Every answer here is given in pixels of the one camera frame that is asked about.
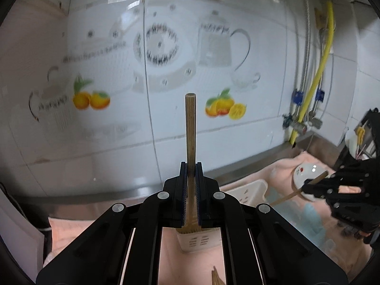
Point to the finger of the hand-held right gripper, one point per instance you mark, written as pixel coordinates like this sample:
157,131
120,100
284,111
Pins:
329,181
332,196

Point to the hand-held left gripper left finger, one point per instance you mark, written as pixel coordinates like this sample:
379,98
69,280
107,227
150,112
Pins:
184,197

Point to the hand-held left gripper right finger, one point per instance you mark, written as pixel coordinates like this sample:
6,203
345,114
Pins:
199,197

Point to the white plastic utensil holder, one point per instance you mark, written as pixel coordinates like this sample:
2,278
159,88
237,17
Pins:
196,242

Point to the brown wooden chopstick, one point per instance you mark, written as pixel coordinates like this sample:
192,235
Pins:
217,280
285,197
190,130

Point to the white floral bowl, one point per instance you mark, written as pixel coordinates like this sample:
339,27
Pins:
308,170

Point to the pink printed towel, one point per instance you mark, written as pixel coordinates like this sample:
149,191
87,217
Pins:
299,228

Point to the metal water valve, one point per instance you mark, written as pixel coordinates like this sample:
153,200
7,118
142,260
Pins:
316,121
297,126

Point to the black metal rack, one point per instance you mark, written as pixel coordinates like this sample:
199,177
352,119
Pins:
369,130

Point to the white kitchen appliance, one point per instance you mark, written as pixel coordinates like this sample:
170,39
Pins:
17,237

